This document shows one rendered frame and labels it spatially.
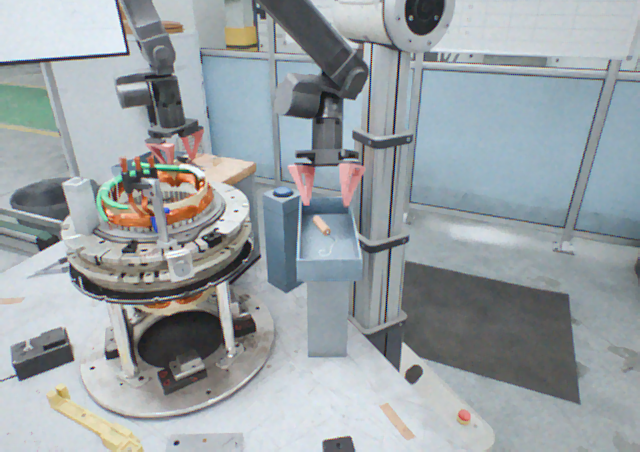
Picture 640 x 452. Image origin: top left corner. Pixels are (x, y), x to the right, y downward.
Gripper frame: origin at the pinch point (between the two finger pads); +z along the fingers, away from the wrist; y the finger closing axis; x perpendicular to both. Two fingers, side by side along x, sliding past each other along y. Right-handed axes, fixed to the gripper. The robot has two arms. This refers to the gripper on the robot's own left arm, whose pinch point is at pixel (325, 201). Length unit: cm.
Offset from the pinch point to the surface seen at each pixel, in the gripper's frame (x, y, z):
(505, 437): 102, 19, 85
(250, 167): 17.6, -31.8, -7.8
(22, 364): -25, -51, 32
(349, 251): 3.3, 3.5, 9.3
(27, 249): 8, -114, 18
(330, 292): 3.3, -0.4, 17.4
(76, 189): -28.7, -28.9, -1.1
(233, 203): -5.4, -17.2, 0.9
